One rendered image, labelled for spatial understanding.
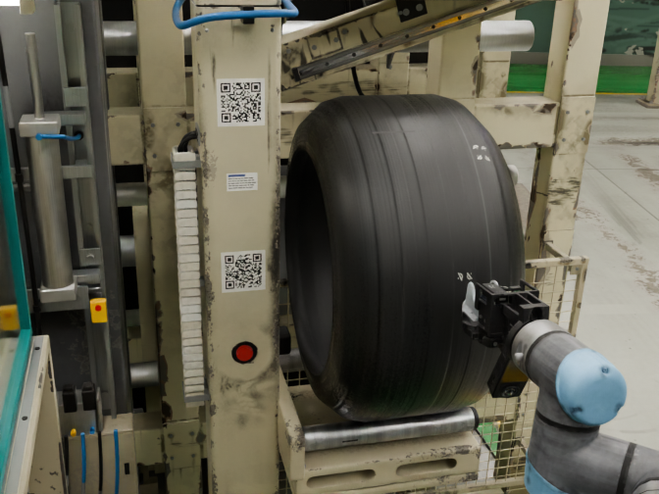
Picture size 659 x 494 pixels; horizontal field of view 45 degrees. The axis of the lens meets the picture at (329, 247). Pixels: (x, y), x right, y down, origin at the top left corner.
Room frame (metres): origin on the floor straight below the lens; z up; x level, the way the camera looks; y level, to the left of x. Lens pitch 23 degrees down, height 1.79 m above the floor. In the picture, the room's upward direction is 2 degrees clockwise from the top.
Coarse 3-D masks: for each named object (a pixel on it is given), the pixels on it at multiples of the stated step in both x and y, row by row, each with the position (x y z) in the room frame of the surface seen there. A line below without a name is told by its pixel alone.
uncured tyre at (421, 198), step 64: (320, 128) 1.32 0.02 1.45; (384, 128) 1.27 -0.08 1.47; (448, 128) 1.29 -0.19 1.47; (320, 192) 1.64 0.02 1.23; (384, 192) 1.16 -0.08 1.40; (448, 192) 1.18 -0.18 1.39; (512, 192) 1.24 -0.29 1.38; (320, 256) 1.62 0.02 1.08; (384, 256) 1.11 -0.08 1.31; (448, 256) 1.13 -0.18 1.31; (512, 256) 1.16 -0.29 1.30; (320, 320) 1.54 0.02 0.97; (384, 320) 1.08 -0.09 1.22; (448, 320) 1.10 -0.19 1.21; (320, 384) 1.23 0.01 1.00; (384, 384) 1.10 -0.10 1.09; (448, 384) 1.13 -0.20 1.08
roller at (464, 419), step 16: (416, 416) 1.26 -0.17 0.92; (432, 416) 1.26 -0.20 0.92; (448, 416) 1.27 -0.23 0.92; (464, 416) 1.27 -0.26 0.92; (304, 432) 1.20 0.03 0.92; (320, 432) 1.20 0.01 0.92; (336, 432) 1.21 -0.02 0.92; (352, 432) 1.21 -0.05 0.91; (368, 432) 1.22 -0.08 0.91; (384, 432) 1.23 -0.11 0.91; (400, 432) 1.23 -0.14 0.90; (416, 432) 1.24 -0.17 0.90; (432, 432) 1.25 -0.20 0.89; (448, 432) 1.26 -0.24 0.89; (320, 448) 1.20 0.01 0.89
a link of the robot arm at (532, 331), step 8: (544, 320) 0.90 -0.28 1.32; (528, 328) 0.89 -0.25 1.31; (536, 328) 0.88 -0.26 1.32; (544, 328) 0.87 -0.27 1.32; (552, 328) 0.87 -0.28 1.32; (560, 328) 0.87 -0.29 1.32; (520, 336) 0.88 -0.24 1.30; (528, 336) 0.87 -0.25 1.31; (536, 336) 0.86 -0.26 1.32; (512, 344) 0.89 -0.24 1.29; (520, 344) 0.87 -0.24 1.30; (528, 344) 0.86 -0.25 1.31; (512, 352) 0.88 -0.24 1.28; (520, 352) 0.87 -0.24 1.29; (520, 360) 0.86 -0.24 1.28; (520, 368) 0.87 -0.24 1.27; (528, 376) 0.86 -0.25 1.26
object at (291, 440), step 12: (288, 396) 1.27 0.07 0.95; (288, 408) 1.23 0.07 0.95; (288, 420) 1.19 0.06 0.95; (288, 432) 1.16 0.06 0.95; (300, 432) 1.16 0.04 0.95; (288, 444) 1.15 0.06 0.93; (300, 444) 1.15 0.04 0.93; (288, 456) 1.15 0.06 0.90; (300, 456) 1.15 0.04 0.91; (288, 468) 1.15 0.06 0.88; (300, 468) 1.15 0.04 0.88
